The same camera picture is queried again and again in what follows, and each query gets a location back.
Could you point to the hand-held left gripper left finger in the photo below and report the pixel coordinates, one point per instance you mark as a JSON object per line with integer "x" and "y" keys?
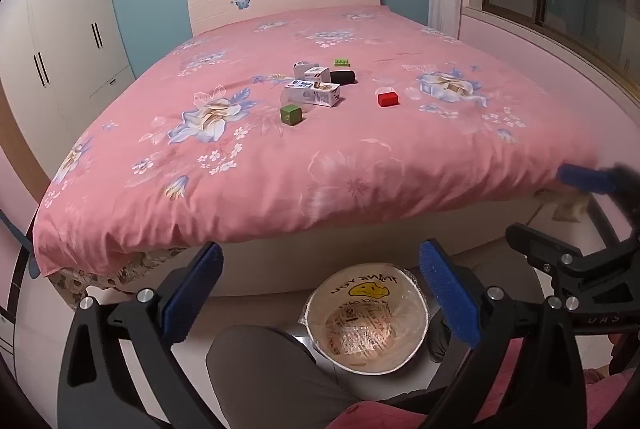
{"x": 192, "y": 296}

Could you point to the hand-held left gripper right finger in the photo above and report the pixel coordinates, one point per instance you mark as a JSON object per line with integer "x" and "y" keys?
{"x": 447, "y": 294}

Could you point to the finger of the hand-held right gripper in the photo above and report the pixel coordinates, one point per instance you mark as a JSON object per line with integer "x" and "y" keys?
{"x": 585, "y": 178}
{"x": 540, "y": 246}

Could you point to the clear printed plastic bag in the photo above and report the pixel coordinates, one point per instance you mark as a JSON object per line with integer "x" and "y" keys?
{"x": 367, "y": 289}

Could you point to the white trash bin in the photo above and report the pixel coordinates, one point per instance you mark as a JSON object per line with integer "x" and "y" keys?
{"x": 360, "y": 368}

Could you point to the red cube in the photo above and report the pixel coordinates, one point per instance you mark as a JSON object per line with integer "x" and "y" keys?
{"x": 388, "y": 99}

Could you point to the green cube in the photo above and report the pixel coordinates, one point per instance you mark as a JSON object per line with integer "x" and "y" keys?
{"x": 290, "y": 115}

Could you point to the clear plastic cup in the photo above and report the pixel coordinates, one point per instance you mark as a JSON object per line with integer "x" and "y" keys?
{"x": 384, "y": 88}
{"x": 285, "y": 99}

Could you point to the long white box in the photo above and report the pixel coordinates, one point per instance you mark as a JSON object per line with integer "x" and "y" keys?
{"x": 312, "y": 93}

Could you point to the black cylinder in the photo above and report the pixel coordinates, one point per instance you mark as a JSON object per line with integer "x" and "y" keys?
{"x": 343, "y": 77}

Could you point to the green building brick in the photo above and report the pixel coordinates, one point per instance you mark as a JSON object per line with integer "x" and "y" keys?
{"x": 342, "y": 62}

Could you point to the small white box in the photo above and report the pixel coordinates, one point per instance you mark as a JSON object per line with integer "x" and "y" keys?
{"x": 316, "y": 74}

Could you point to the floral bed sheet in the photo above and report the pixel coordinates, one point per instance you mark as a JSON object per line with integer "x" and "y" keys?
{"x": 115, "y": 274}

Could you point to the pink fleece garment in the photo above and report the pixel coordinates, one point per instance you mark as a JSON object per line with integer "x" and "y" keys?
{"x": 615, "y": 401}

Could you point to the person's left leg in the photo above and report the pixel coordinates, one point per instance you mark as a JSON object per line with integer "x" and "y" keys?
{"x": 270, "y": 374}

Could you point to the white bed base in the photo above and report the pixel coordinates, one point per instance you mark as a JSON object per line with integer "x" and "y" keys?
{"x": 300, "y": 265}

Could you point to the pink floral bed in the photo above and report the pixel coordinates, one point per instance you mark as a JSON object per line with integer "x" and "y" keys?
{"x": 300, "y": 169}

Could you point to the white wardrobe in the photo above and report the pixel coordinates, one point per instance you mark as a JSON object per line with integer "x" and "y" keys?
{"x": 65, "y": 34}

